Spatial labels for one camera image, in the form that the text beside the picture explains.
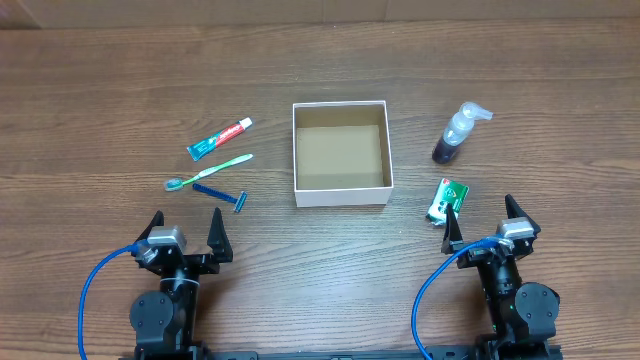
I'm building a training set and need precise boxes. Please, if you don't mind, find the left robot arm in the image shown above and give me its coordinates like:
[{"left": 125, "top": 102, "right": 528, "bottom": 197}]
[{"left": 129, "top": 209, "right": 233, "bottom": 359}]

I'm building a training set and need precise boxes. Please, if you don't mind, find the clear pump bottle dark liquid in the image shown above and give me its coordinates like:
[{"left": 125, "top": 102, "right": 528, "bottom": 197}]
[{"left": 432, "top": 102, "right": 493, "bottom": 164}]

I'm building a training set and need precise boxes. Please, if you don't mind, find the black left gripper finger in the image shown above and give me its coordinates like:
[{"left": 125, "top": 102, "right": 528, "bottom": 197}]
[
  {"left": 136, "top": 210, "right": 164, "bottom": 242},
  {"left": 207, "top": 207, "right": 233, "bottom": 263}
]

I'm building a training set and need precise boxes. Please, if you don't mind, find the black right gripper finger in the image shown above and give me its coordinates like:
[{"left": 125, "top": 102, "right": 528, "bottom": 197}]
[
  {"left": 441, "top": 203, "right": 464, "bottom": 254},
  {"left": 505, "top": 194, "right": 541, "bottom": 235}
]

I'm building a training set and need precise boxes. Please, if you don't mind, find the green white soap packet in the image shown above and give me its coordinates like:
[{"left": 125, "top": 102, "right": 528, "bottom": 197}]
[{"left": 426, "top": 178, "right": 469, "bottom": 227}]

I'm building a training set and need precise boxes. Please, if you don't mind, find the white cardboard box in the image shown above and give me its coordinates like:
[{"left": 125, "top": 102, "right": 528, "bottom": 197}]
[{"left": 292, "top": 100, "right": 394, "bottom": 208}]

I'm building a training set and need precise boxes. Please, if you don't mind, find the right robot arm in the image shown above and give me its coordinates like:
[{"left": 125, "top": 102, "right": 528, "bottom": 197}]
[{"left": 429, "top": 194, "right": 563, "bottom": 360}]

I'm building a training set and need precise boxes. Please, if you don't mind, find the red teal toothpaste tube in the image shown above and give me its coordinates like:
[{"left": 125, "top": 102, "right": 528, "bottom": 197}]
[{"left": 187, "top": 117, "right": 253, "bottom": 162}]

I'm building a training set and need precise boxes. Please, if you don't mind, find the green white toothbrush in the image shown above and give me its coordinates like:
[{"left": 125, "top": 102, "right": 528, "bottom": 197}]
[{"left": 163, "top": 154, "right": 254, "bottom": 192}]

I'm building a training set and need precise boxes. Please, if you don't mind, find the blue disposable razor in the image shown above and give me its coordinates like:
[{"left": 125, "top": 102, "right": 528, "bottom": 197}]
[{"left": 192, "top": 183, "right": 248, "bottom": 213}]

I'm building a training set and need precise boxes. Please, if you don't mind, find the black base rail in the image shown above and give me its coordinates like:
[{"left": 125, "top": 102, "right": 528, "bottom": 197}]
[{"left": 119, "top": 347, "right": 564, "bottom": 360}]

